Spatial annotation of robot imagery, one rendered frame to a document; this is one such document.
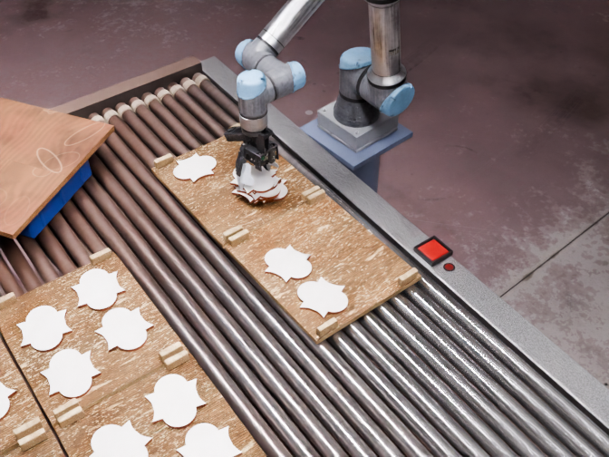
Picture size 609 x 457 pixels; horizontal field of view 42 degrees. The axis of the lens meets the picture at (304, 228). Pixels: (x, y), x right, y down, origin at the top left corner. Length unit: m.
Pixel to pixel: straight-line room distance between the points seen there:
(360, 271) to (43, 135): 1.04
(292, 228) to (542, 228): 1.71
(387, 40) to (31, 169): 1.07
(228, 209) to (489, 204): 1.74
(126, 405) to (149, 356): 0.14
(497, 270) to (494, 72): 1.51
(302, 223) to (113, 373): 0.67
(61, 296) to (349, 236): 0.78
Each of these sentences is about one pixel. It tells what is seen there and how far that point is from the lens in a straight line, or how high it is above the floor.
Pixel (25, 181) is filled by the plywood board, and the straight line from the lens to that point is 2.33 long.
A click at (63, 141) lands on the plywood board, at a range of 2.44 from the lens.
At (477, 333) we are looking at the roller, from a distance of 2.02.
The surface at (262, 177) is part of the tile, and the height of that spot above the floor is 1.00.
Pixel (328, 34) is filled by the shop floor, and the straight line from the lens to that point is 4.84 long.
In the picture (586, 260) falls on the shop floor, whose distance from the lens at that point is 3.58.
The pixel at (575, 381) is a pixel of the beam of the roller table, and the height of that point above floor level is 0.92.
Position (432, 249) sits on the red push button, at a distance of 2.17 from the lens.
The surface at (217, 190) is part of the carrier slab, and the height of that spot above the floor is 0.94.
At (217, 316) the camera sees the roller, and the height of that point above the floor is 0.92.
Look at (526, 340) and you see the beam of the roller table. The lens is 2.03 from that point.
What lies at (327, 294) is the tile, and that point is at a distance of 2.02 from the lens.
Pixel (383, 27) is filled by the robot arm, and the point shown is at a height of 1.36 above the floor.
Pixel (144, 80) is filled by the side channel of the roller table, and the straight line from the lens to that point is 2.80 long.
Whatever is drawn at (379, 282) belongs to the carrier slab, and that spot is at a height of 0.94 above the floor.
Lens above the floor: 2.47
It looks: 45 degrees down
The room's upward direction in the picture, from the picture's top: 1 degrees counter-clockwise
